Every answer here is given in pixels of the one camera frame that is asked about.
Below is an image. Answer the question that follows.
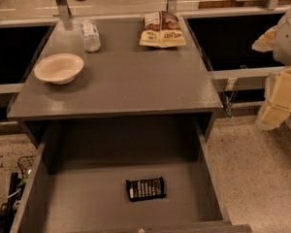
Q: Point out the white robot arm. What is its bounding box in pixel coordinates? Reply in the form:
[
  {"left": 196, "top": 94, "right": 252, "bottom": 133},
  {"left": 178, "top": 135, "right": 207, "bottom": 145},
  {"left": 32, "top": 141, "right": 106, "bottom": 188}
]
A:
[{"left": 252, "top": 7, "right": 291, "bottom": 130}]

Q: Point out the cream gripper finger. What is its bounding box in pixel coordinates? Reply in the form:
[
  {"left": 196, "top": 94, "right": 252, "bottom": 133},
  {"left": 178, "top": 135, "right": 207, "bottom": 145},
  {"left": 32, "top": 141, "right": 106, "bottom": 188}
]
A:
[
  {"left": 252, "top": 26, "right": 276, "bottom": 52},
  {"left": 255, "top": 66, "right": 291, "bottom": 130}
]

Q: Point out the open grey top drawer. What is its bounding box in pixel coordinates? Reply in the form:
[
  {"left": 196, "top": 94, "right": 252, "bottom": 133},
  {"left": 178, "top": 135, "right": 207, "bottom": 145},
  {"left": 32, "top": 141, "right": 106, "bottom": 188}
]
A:
[{"left": 11, "top": 116, "right": 251, "bottom": 233}]

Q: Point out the black rxbar chocolate bar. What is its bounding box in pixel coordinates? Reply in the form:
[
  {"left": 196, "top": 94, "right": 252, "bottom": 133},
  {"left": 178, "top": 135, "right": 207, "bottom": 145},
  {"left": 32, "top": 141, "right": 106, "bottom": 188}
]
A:
[{"left": 126, "top": 177, "right": 166, "bottom": 202}]

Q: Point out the grey cabinet counter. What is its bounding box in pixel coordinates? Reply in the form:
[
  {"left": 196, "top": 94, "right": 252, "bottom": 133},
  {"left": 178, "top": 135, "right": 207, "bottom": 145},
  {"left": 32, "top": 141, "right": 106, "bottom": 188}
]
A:
[{"left": 6, "top": 16, "right": 224, "bottom": 148}]

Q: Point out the brown and yellow snack bag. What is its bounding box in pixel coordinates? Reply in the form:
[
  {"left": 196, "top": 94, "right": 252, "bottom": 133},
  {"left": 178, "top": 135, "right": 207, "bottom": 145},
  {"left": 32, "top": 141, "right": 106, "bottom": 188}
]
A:
[{"left": 140, "top": 11, "right": 186, "bottom": 49}]

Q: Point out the metal bracket with wires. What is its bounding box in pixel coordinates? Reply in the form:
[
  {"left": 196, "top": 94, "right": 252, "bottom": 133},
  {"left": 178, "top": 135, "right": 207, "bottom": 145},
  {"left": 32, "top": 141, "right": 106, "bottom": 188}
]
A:
[{"left": 199, "top": 48, "right": 240, "bottom": 118}]

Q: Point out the black and green tool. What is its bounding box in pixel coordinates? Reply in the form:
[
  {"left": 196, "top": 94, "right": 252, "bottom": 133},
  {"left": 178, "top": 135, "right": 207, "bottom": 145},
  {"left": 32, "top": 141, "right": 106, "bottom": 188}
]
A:
[{"left": 0, "top": 170, "right": 31, "bottom": 233}]

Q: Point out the grey metal post left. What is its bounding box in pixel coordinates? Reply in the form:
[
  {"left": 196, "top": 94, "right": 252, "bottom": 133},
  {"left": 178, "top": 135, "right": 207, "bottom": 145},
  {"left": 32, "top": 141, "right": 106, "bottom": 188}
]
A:
[{"left": 55, "top": 0, "right": 71, "bottom": 20}]

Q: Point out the white paper bowl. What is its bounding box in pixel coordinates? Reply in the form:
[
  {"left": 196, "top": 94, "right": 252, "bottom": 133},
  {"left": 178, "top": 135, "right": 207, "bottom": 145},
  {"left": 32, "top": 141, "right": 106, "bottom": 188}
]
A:
[{"left": 34, "top": 53, "right": 83, "bottom": 84}]

